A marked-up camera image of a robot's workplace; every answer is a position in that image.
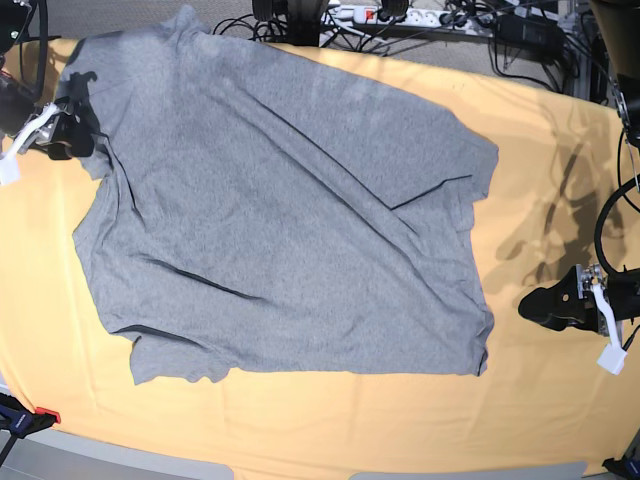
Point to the white power strip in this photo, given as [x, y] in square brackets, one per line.
[415, 22]

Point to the black box far right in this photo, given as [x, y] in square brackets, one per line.
[599, 84]

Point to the black clamp bottom right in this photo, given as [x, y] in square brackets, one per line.
[627, 467]

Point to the grey t-shirt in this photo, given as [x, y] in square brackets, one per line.
[262, 211]

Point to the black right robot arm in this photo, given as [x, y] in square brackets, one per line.
[25, 59]

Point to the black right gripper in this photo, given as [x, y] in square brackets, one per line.
[67, 134]

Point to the black power adapter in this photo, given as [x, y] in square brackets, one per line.
[537, 36]

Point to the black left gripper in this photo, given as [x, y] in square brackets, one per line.
[568, 304]

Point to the black centre post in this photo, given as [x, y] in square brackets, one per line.
[303, 22]

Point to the yellow table cloth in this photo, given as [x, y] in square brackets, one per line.
[542, 400]

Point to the clamp with red tip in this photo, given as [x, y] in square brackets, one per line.
[20, 422]

